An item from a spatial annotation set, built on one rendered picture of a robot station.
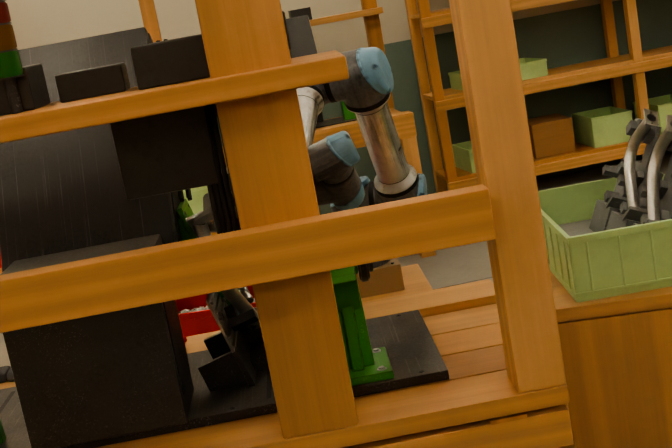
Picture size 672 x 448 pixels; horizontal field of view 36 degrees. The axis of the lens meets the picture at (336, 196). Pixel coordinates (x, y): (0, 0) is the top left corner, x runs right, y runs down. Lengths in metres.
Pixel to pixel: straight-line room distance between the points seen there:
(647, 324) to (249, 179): 1.26
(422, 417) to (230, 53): 0.73
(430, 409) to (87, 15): 6.15
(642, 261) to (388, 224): 1.07
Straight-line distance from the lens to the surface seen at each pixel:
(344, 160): 2.13
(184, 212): 2.19
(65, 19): 7.82
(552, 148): 7.71
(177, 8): 7.77
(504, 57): 1.83
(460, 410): 1.94
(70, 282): 1.82
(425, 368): 2.09
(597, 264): 2.69
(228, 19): 1.78
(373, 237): 1.78
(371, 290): 2.80
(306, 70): 1.75
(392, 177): 2.69
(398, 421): 1.94
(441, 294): 2.54
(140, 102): 1.76
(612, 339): 2.71
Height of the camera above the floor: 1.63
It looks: 10 degrees down
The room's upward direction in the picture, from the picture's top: 10 degrees counter-clockwise
